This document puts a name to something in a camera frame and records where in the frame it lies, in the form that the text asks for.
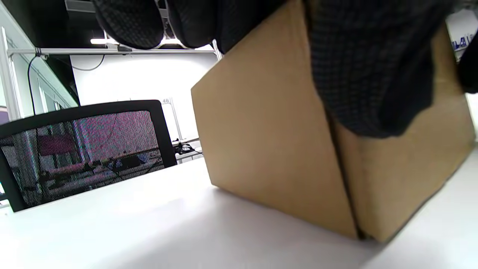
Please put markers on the person's right hand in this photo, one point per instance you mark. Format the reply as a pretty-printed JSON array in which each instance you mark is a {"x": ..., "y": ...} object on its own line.
[{"x": 471, "y": 71}]

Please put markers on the person's left hand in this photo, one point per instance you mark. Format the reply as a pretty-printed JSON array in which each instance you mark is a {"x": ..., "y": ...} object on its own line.
[{"x": 373, "y": 74}]

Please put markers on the brown cardboard box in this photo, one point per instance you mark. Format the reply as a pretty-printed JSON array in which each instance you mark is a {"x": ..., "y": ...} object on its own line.
[{"x": 261, "y": 130}]

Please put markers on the black mesh office chair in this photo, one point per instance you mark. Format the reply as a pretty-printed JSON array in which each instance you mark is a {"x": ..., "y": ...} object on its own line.
[{"x": 160, "y": 123}]

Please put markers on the white metal frame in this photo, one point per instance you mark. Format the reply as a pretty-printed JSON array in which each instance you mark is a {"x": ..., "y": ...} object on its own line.
[{"x": 112, "y": 51}]

